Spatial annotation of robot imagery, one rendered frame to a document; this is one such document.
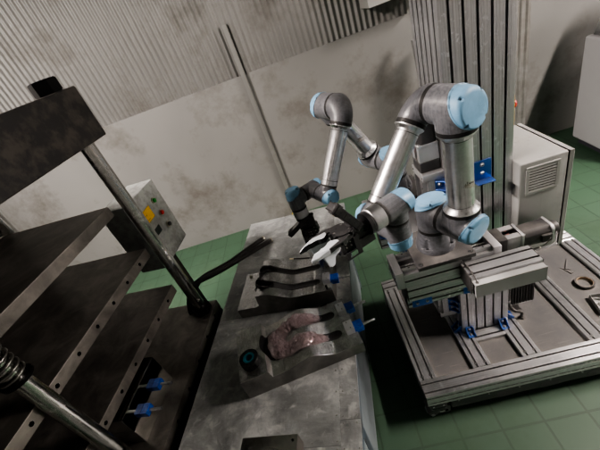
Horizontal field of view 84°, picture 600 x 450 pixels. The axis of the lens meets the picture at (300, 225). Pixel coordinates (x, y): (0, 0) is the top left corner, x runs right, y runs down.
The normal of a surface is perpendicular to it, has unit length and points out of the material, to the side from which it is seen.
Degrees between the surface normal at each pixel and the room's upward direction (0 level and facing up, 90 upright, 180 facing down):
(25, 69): 90
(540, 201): 90
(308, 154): 90
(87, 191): 90
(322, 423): 0
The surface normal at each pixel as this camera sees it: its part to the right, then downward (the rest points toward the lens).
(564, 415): -0.31, -0.79
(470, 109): 0.43, 0.25
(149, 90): 0.07, 0.55
